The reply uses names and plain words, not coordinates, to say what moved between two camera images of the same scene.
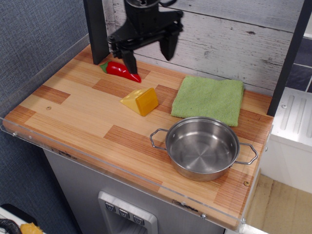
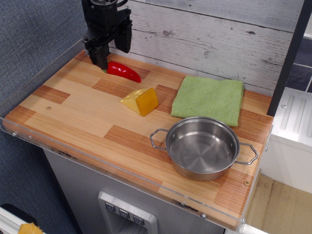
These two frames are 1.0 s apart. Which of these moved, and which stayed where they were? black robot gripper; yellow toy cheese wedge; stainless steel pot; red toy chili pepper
Moved: black robot gripper
Stayed: red toy chili pepper; yellow toy cheese wedge; stainless steel pot
